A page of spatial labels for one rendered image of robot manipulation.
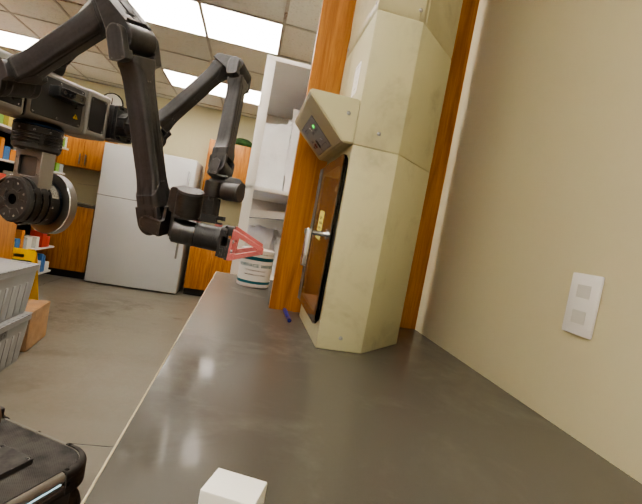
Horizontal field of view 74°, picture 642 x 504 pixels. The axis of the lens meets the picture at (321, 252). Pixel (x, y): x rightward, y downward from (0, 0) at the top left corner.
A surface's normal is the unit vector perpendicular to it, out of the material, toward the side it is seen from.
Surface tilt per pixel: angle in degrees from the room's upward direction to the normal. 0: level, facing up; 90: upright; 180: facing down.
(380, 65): 90
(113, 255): 90
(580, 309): 90
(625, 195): 90
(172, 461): 0
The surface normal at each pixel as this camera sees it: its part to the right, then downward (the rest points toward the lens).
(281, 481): 0.18, -0.98
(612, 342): -0.97, -0.17
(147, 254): 0.17, 0.08
